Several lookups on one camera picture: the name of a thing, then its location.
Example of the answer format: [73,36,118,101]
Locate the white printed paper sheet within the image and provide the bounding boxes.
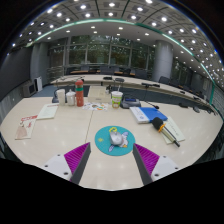
[35,103,60,121]

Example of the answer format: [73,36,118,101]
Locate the tall white plastic cup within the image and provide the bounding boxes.
[55,88,67,107]

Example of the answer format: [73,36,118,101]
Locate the round teal cartoon mouse pad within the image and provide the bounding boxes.
[94,125,136,157]

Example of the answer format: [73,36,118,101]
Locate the ceiling lights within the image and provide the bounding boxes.
[11,0,224,79]

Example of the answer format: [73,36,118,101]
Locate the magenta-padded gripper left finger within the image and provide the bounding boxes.
[43,142,92,186]

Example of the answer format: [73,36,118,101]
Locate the grey desk microphone base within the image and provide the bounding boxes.
[120,97,142,110]

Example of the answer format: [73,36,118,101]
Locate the black desk microphone base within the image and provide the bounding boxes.
[51,87,59,104]

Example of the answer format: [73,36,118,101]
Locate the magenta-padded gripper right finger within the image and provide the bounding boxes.
[132,143,181,186]

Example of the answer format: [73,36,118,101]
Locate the red and white pamphlet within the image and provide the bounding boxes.
[14,114,39,140]

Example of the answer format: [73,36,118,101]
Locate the silver grey computer mouse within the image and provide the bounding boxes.
[108,129,125,148]

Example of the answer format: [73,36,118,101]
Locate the dark office chairs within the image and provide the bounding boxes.
[66,63,214,103]

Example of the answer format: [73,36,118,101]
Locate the red thermos bottle green band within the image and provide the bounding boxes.
[74,79,85,108]

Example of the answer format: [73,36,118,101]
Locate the colourful printed leaflet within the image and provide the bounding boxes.
[82,102,110,112]

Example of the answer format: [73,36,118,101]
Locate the blue folder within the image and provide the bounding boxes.
[139,106,169,124]

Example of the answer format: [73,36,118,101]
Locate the white lidded mug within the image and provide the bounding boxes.
[65,89,77,107]

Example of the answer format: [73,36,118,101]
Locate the green printed paper cup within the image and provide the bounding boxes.
[111,90,124,109]

